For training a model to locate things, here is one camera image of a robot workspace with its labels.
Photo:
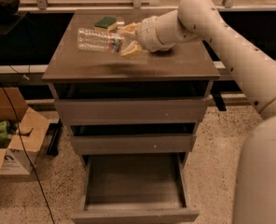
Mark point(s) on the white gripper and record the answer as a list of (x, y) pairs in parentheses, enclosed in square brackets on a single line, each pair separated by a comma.
[(146, 34)]

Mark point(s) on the clear plastic water bottle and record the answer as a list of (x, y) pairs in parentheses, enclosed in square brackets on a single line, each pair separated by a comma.
[(92, 40)]

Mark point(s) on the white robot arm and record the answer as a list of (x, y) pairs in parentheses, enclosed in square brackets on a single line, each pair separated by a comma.
[(254, 72)]

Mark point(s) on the grey top drawer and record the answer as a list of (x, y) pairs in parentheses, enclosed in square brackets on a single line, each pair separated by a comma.
[(131, 103)]

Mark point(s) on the grey drawer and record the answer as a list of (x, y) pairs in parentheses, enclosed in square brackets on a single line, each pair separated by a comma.
[(133, 138), (135, 189), (131, 103)]

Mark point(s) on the grey drawer cabinet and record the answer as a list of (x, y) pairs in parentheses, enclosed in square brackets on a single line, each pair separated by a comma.
[(69, 64)]

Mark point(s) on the grey middle drawer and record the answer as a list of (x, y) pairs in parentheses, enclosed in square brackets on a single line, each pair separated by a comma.
[(133, 138)]

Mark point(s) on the grey bottom drawer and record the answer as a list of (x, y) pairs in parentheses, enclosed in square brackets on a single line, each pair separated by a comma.
[(135, 189)]

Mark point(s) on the green yellow sponge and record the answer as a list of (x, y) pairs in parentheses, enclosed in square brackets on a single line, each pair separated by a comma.
[(106, 24)]

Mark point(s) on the black table leg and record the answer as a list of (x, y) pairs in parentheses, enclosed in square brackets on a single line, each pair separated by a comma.
[(54, 132)]

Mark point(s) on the green item in box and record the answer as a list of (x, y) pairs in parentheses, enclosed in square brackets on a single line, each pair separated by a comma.
[(0, 132)]

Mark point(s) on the open cardboard box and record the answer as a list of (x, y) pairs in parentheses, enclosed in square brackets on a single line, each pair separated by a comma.
[(28, 129)]

